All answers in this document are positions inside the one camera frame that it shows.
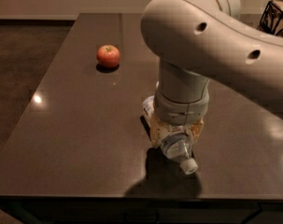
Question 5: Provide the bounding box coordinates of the white rounded gripper body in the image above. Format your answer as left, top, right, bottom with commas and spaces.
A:
154, 87, 209, 125

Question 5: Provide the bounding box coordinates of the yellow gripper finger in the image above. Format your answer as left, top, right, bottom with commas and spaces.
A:
186, 119, 204, 144
149, 113, 168, 148

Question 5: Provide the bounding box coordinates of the blue labelled plastic water bottle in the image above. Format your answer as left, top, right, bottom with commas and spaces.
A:
142, 96, 198, 175

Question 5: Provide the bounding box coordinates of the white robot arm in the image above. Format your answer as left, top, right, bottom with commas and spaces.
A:
140, 0, 283, 147

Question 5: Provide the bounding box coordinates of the red apple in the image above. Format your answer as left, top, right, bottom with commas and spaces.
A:
96, 45, 120, 68

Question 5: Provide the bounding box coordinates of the black wire basket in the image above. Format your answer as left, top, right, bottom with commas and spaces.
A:
258, 0, 283, 37

